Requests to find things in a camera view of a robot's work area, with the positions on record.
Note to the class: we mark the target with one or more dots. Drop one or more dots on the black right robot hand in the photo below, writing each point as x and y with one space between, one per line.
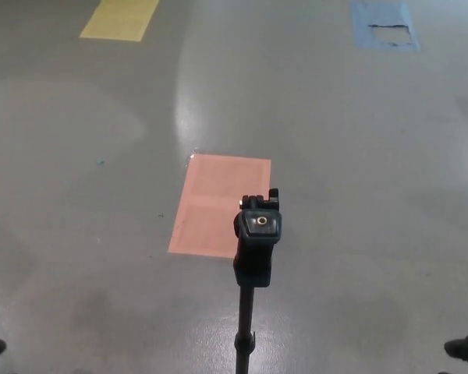
466 348

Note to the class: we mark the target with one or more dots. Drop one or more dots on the black phone stand tripod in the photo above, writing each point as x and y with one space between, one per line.
253 249

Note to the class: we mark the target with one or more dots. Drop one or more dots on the pink floor tape patch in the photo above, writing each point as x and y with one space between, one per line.
212 210

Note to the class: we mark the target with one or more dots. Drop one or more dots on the torn blue floor tape patch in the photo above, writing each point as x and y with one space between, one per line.
362 23

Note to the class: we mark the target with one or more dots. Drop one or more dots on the yellow floor tape patch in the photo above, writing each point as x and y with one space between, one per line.
119 19

